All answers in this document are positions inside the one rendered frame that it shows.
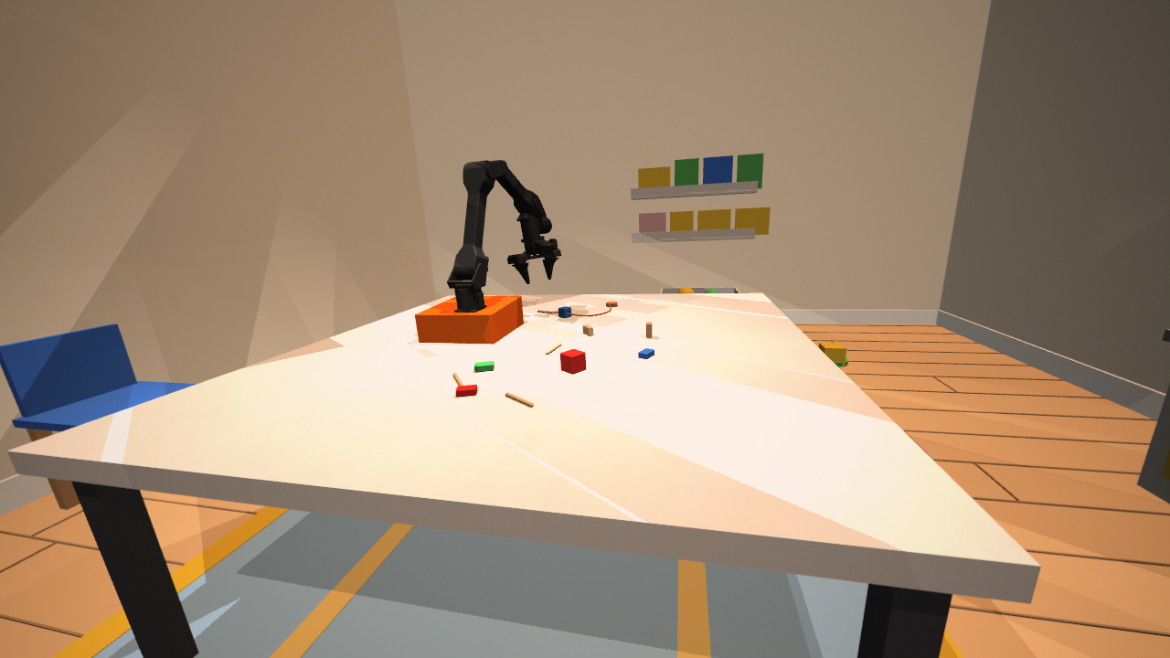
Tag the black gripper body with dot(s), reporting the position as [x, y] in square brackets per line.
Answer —
[523, 257]

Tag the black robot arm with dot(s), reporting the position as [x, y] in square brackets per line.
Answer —
[471, 265]

